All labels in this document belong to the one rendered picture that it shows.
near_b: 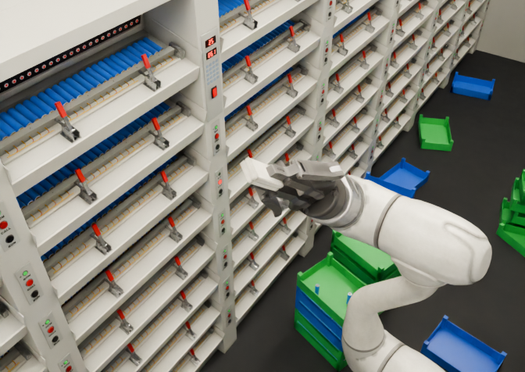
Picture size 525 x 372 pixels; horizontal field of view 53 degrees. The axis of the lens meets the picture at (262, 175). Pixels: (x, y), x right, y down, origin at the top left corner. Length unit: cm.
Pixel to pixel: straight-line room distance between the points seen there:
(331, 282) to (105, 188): 128
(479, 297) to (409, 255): 207
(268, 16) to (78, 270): 96
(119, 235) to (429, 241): 95
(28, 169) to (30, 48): 26
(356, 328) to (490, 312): 169
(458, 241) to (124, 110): 85
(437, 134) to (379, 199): 303
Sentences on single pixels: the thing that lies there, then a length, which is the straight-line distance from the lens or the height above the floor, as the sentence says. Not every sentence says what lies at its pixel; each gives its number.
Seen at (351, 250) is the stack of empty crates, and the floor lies 37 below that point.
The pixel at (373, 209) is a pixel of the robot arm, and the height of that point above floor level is 159.
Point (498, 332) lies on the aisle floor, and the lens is 285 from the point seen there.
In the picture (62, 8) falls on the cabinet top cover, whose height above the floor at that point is 173.
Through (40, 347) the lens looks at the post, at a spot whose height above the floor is 98.
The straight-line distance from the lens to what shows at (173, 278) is 193.
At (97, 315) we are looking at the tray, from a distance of 166.
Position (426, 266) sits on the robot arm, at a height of 155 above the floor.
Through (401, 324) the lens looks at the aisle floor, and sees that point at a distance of 273.
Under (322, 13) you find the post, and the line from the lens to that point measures 208.
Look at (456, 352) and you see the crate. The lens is 272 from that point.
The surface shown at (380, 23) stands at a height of 109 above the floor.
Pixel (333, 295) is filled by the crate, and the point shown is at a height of 32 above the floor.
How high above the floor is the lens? 220
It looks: 41 degrees down
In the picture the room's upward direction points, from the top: straight up
